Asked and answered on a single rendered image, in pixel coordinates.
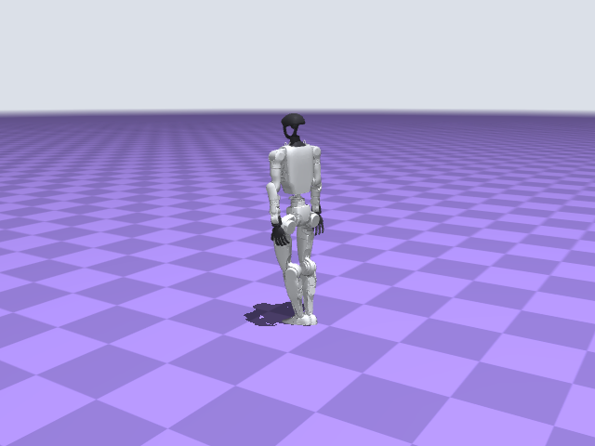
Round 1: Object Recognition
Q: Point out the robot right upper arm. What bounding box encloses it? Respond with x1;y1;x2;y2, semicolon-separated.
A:
311;146;321;186

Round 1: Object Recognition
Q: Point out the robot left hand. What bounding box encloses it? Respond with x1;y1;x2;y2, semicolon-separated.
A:
271;216;290;246

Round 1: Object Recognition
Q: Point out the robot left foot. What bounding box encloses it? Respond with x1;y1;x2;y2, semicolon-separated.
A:
282;315;311;325

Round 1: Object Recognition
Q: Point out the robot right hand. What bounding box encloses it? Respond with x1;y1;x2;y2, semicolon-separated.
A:
311;205;324;235

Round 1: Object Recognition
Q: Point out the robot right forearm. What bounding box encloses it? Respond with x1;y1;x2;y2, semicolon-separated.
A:
311;181;322;212

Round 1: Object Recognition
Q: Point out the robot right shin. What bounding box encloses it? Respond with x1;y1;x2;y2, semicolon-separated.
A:
300;261;316;316

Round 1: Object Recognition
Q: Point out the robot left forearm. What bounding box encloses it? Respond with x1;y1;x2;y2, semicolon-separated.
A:
266;183;281;224

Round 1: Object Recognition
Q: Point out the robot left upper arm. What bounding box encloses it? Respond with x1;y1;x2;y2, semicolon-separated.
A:
266;149;285;192

